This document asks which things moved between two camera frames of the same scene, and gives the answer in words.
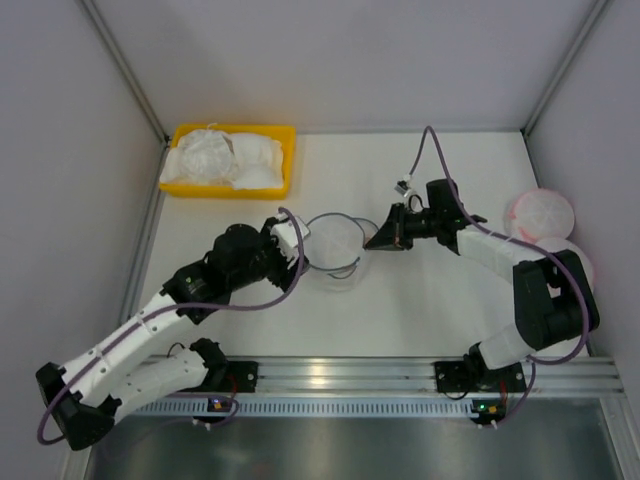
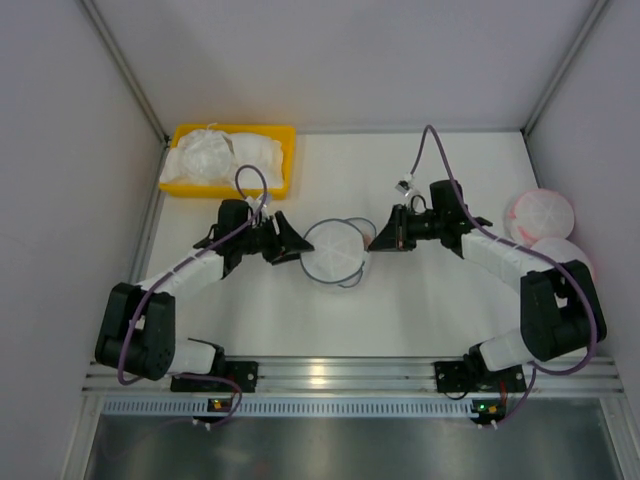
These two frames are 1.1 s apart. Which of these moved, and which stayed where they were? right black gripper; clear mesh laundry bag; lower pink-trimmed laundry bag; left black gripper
Moved: left black gripper
Stayed: right black gripper; lower pink-trimmed laundry bag; clear mesh laundry bag
